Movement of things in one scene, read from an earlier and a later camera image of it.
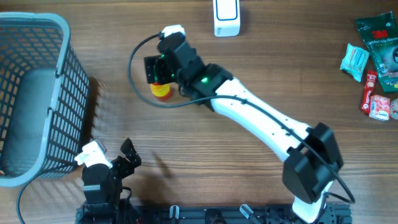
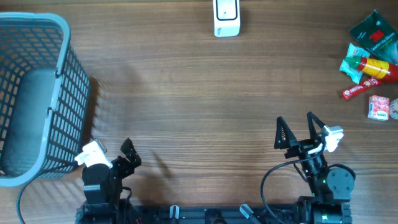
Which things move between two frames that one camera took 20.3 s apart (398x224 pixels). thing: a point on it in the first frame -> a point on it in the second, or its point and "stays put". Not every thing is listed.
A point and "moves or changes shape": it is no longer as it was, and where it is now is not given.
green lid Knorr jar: [393, 109] stays put
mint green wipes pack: [354, 61] stays put
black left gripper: [127, 168] stays put
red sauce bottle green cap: [160, 91] -> [381, 69]
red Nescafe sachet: [370, 83] -> [349, 93]
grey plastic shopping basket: [44, 96] stays put
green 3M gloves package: [381, 32] moves or changes shape
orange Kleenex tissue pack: [379, 107] stays put
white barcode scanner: [226, 18] stays put
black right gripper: [159, 66] -> [300, 147]
